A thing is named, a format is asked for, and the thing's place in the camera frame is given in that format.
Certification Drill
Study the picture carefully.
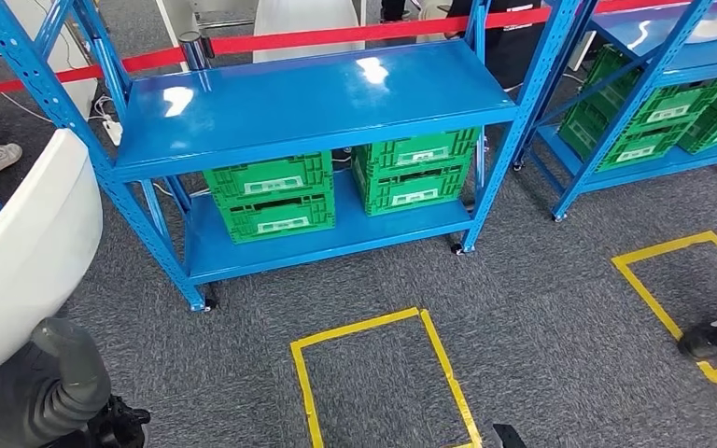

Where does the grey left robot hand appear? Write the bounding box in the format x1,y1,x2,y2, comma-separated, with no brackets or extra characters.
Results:
30,316,113,413

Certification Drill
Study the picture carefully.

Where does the white curved plastic part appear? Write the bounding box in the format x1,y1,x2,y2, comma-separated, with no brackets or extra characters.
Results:
0,128,105,392

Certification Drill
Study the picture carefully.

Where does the white power strip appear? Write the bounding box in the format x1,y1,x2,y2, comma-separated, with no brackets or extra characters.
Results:
102,117,125,147

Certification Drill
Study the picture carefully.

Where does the white panel board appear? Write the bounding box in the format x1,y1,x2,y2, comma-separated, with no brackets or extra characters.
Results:
24,0,100,119

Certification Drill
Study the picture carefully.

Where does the white table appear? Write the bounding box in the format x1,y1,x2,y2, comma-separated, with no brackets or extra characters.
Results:
154,0,255,70

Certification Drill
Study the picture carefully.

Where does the red barrier tape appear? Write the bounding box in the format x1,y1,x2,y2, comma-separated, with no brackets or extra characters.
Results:
0,0,675,100

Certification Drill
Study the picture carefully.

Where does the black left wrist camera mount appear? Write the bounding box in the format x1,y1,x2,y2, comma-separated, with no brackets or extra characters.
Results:
86,395,152,448

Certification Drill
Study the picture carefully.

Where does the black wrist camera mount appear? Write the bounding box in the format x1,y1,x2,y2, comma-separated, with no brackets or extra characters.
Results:
86,395,152,448
492,424,527,448

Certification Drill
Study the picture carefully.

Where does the black barrier post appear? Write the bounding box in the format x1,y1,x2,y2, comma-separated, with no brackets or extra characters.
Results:
177,31,216,72

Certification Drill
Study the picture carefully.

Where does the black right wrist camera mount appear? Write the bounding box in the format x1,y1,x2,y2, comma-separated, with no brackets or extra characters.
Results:
492,424,527,448

